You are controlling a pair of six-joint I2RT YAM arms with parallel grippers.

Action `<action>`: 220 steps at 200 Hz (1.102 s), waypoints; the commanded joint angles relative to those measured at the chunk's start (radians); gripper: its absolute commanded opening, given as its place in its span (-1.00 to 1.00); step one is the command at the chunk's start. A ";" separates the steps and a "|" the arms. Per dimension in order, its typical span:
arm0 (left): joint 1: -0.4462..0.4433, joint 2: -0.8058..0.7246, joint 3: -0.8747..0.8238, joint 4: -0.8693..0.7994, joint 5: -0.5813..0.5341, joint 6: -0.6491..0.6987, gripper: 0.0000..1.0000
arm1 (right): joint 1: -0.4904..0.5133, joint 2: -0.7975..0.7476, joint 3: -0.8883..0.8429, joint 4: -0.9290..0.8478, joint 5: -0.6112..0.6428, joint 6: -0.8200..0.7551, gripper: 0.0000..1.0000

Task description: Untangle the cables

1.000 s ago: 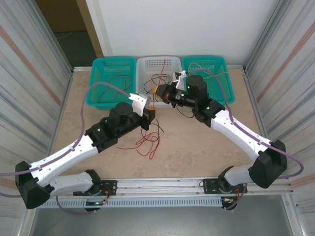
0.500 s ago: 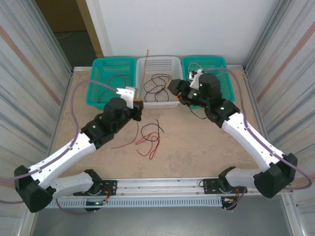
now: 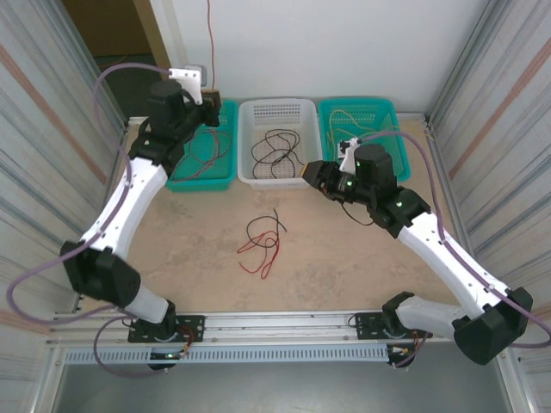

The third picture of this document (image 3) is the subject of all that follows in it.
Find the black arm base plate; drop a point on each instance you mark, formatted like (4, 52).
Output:
(366, 324)
(193, 327)

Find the white plastic basket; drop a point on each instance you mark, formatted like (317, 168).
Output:
(292, 116)

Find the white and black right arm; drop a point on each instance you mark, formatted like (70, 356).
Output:
(447, 262)

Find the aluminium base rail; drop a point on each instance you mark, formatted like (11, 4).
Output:
(280, 322)

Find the teal plastic basket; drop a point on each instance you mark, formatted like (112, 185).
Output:
(224, 180)
(379, 116)

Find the black controller board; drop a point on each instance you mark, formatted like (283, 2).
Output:
(165, 357)
(398, 350)

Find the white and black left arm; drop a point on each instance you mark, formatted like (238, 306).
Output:
(125, 202)

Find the beige door frame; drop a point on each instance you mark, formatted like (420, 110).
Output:
(159, 43)

